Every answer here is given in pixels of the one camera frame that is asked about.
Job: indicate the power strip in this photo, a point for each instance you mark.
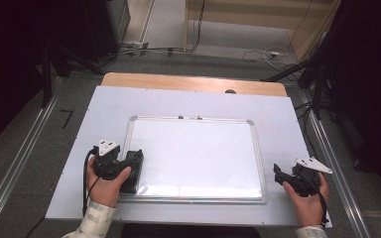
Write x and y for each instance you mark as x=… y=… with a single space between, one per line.
x=135 y=44

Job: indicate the person's right hand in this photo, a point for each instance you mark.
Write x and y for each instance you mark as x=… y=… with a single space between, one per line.
x=307 y=208

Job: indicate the person's dark clothing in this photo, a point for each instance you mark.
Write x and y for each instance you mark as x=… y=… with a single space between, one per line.
x=191 y=232

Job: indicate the whiteboard with aluminium frame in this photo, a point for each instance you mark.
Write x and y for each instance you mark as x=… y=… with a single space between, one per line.
x=195 y=155

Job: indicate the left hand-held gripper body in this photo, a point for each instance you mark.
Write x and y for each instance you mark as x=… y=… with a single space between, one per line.
x=107 y=162

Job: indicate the metal floor rail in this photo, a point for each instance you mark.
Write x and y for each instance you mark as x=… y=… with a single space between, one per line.
x=339 y=175
x=25 y=148

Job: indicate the black metal stand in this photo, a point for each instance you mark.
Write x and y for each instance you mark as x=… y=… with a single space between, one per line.
x=317 y=92
x=46 y=76

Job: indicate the small dark round object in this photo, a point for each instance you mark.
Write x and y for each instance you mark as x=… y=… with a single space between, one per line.
x=230 y=91

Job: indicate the dark curtain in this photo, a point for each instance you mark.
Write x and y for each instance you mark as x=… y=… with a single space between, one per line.
x=370 y=82
x=6 y=66

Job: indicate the black cabinet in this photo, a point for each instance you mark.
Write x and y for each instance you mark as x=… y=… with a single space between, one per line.
x=96 y=26

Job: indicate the wooden shelf unit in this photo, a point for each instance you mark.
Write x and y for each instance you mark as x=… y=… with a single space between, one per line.
x=244 y=16

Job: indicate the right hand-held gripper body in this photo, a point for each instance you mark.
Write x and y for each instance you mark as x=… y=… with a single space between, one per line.
x=307 y=180

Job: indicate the person's left hand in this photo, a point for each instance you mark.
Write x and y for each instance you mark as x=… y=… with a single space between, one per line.
x=104 y=191

